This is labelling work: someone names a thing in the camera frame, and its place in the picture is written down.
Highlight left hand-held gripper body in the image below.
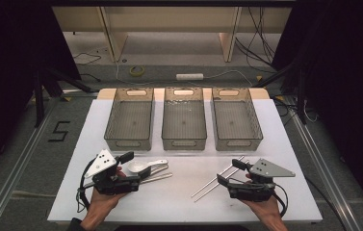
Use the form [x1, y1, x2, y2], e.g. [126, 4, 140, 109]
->
[83, 148, 142, 196]

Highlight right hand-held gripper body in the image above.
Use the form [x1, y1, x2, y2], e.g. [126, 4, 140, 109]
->
[227, 157, 297, 204]

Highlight silver metal utensil handle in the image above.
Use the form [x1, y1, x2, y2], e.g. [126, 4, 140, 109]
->
[149, 167, 170, 179]

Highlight metal chopstick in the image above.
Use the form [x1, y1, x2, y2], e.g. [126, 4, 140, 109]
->
[194, 160, 250, 203]
[191, 155, 245, 198]

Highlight transparent grey plastic bin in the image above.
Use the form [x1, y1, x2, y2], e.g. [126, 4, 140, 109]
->
[161, 86, 208, 151]
[103, 87, 155, 152]
[211, 87, 264, 152]

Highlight person's right hand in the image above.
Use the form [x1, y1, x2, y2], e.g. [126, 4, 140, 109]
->
[240, 172, 289, 231]

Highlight person's left hand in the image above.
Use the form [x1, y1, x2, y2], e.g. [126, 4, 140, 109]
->
[81, 168, 129, 231]

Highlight metal fork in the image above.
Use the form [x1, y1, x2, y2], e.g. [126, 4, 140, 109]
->
[140, 172, 173, 185]

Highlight white table sheet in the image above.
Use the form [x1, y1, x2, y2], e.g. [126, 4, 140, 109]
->
[47, 97, 324, 224]

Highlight yellow tape roll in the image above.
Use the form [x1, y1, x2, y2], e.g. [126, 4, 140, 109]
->
[129, 65, 145, 77]

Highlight black metal stand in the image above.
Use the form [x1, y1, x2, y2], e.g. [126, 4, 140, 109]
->
[33, 66, 91, 128]
[252, 61, 308, 124]

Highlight white power strip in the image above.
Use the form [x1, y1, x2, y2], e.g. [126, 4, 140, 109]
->
[175, 72, 205, 81]

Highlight black curtain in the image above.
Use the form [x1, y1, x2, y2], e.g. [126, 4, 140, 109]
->
[272, 0, 363, 213]
[0, 0, 82, 181]

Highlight right hand-held gripper cable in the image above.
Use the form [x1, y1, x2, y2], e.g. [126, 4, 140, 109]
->
[272, 182, 290, 219]

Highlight aluminium floor rail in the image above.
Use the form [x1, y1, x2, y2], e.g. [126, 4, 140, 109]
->
[0, 95, 62, 231]
[284, 95, 363, 231]

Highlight white power cable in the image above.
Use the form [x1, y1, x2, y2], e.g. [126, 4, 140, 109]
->
[115, 61, 254, 89]

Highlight thin black floor cable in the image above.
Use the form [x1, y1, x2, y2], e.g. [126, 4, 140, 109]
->
[72, 52, 102, 66]

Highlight black cable bundle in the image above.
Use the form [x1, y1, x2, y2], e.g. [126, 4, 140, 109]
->
[235, 6, 276, 70]

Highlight light wooden desk frame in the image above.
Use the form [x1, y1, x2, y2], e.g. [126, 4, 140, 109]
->
[52, 6, 293, 64]

